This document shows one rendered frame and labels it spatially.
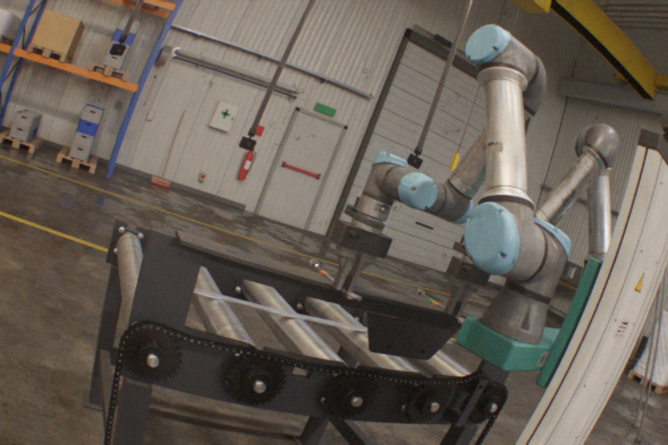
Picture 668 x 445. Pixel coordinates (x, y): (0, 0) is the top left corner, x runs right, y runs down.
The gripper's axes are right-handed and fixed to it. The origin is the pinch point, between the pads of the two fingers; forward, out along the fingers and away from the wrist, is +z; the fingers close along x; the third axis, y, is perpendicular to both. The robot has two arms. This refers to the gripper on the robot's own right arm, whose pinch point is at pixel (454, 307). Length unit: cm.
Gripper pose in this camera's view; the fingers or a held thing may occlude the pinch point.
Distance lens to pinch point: 158.2
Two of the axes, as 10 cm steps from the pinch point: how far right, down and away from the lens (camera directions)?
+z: -3.6, 9.3, 1.0
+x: 8.4, 2.7, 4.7
